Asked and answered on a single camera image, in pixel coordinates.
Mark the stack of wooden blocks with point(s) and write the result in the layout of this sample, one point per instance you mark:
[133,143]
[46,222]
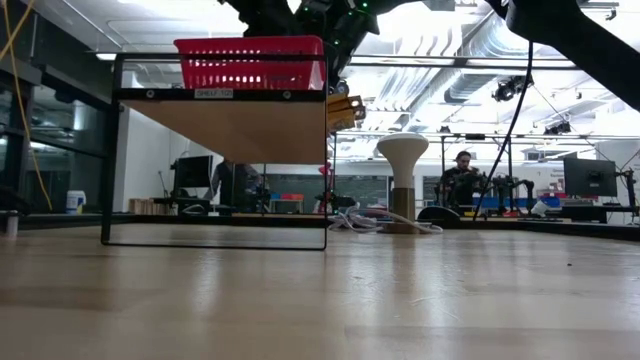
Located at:
[145,206]

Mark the black track spotlights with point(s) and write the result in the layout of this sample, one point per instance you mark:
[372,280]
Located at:
[510,89]
[557,128]

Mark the blue background bins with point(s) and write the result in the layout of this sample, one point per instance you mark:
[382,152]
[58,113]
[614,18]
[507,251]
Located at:
[500,201]

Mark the small grey cylinder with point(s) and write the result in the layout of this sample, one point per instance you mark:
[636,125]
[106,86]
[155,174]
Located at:
[11,225]

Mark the small white background table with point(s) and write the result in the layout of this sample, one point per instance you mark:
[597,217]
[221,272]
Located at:
[287,202]

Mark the round black hanging camera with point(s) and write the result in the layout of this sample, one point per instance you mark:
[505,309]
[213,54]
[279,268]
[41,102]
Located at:
[342,88]

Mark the person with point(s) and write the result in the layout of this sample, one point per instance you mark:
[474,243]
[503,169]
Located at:
[232,182]
[462,180]

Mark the black background robot arm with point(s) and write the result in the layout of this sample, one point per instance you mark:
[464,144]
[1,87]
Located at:
[335,201]
[510,185]

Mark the black computer monitor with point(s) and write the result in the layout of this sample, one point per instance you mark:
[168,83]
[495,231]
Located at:
[192,171]

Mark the silver ventilation duct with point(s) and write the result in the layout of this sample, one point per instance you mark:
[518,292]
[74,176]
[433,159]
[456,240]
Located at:
[465,87]

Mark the wooden shelf riser black frame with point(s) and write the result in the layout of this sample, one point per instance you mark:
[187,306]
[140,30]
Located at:
[240,130]

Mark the black aluminium rig frame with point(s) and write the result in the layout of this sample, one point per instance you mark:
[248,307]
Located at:
[150,219]

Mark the white bucket blue label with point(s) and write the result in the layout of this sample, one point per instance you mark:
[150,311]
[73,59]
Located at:
[75,202]

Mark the red plastic basket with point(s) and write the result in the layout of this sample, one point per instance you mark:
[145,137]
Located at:
[250,65]

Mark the dark flat monitor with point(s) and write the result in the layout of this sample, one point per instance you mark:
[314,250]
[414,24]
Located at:
[590,177]

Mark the white mushroom lamp wooden base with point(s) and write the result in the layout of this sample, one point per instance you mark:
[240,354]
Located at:
[402,150]

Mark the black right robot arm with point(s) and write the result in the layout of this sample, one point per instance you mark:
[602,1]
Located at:
[575,40]

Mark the black overhead crossbar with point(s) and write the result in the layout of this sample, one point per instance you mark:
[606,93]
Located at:
[450,62]

